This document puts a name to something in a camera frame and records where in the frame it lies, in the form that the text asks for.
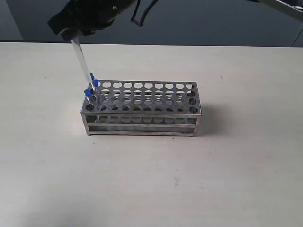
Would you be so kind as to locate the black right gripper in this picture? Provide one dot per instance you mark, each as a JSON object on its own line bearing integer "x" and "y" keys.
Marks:
{"x": 85, "y": 17}

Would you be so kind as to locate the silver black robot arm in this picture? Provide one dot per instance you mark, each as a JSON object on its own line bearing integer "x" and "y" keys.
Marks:
{"x": 292, "y": 8}

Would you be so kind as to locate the stainless steel test tube rack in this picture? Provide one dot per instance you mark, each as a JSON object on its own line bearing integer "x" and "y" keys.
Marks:
{"x": 161, "y": 108}

